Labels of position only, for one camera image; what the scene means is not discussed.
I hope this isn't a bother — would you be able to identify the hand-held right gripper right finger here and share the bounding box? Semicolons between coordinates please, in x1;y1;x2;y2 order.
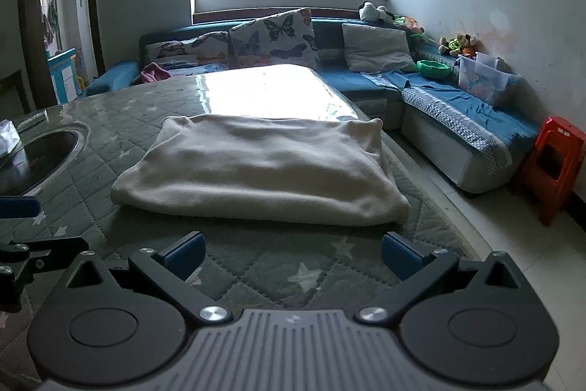
358;232;523;325

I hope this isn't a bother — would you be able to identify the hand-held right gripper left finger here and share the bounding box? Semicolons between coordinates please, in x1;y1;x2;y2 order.
66;230;231;325

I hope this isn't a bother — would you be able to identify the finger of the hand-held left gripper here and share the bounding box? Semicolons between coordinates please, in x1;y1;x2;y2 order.
0;236;90;313
0;196;42;219

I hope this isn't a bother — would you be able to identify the beige garment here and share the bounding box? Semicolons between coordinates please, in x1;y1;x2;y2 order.
111;115;410;227

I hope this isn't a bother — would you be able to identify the round dark glass cooktop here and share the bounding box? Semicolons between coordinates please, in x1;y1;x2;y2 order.
0;123;90;197

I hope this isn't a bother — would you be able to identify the white tissue pack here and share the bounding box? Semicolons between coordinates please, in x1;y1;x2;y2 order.
0;120;21;158

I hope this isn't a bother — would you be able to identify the dark wooden furniture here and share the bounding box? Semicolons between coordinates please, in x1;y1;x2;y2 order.
0;70;35;119

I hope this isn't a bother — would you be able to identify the blue toy cabinet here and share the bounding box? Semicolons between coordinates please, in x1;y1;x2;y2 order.
47;47;81;104

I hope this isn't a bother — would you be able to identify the blue sofa blanket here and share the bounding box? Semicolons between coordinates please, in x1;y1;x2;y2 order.
385;70;541;154

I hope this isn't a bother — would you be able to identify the red plastic stool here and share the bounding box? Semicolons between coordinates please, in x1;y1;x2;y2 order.
510;115;586;228

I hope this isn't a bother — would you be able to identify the pink cloth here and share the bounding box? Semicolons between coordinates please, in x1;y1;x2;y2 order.
140;62;172;85

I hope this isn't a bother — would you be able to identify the green bowl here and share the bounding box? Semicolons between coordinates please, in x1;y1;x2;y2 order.
416;60;452;79

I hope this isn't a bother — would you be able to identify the clear plastic storage box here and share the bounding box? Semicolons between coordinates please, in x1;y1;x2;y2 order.
455;52;522;107

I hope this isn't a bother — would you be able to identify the long butterfly print pillow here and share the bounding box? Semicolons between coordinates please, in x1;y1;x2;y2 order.
144;31;230;71

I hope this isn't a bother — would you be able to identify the grey pillow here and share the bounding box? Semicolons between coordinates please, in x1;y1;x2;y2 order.
341;23;418;73

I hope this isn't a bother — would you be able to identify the green plush toy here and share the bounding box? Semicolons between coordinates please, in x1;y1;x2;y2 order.
438;34;463;56

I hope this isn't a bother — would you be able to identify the brown bear plush toy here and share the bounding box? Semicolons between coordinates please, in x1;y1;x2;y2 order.
458;33;478;57

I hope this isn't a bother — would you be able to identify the colourful plush toy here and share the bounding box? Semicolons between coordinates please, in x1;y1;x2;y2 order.
396;16;424;35

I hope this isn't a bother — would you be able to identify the blue corner sofa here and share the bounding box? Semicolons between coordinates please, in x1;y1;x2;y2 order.
85;18;541;194

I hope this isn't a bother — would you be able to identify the square butterfly print pillow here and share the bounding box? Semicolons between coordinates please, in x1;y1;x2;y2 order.
229;8;321;69

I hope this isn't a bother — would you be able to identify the panda plush toy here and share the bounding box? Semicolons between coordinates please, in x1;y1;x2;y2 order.
358;1;397;25

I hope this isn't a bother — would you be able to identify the dark wooden door frame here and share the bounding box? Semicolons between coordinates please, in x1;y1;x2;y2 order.
18;0;104;108

